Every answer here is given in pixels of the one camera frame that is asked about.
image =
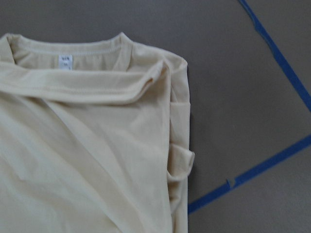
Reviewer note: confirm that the cream long-sleeve graphic shirt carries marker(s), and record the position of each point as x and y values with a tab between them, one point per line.
94	137

